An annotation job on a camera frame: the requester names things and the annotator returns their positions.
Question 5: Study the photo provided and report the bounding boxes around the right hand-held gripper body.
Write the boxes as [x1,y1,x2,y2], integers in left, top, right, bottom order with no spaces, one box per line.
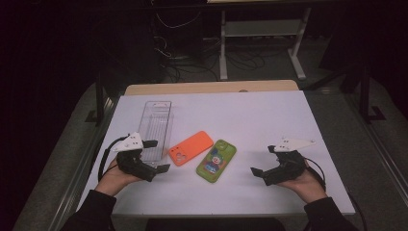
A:
[262,138,316,187]

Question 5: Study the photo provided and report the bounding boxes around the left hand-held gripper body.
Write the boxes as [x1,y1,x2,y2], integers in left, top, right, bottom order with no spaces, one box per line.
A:
[110,131,158,183]

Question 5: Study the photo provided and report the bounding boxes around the clear plastic storage rack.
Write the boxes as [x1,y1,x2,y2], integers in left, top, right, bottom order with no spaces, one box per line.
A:
[138,100,175,167]

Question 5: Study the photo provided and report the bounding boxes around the orange phone case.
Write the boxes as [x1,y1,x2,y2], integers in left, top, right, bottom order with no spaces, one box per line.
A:
[168,130,215,167]

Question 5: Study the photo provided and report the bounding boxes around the green cartoon print phone case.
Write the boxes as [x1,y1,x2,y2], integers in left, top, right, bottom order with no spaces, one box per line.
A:
[195,139,238,184]

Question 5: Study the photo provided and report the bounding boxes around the person's right hand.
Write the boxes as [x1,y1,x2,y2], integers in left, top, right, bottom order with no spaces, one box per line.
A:
[277,160,328,205]

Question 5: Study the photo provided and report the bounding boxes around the person's left hand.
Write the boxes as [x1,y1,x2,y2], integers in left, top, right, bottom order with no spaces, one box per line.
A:
[94,157,142,197]

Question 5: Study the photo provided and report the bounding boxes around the black metal stand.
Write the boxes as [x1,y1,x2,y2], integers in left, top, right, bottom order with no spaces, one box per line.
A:
[358,63,388,125]
[85,72,108,128]

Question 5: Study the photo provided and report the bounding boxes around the wooden table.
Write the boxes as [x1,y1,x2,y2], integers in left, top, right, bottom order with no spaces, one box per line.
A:
[124,79,300,96]

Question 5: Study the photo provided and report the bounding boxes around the left hand-held gripper black cable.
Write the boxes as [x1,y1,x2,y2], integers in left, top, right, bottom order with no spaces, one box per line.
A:
[97,136,130,182]

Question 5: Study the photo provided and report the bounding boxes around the hand-held gripper black cable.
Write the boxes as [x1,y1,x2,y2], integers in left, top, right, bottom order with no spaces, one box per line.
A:
[97,136,130,182]
[302,156,327,191]

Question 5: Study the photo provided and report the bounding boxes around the right hand-held gripper black cable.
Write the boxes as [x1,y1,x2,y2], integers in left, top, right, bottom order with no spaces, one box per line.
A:
[302,156,327,191]

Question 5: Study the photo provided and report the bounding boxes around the thin black cable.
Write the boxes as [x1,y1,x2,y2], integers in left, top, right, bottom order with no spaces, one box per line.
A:
[345,188,369,231]

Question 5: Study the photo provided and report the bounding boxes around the tangle of black floor cables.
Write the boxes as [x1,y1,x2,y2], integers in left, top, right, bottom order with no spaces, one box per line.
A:
[153,12,268,84]

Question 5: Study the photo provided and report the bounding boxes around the white metal desk frame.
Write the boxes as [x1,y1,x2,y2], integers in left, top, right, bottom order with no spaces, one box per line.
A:
[219,8,312,81]

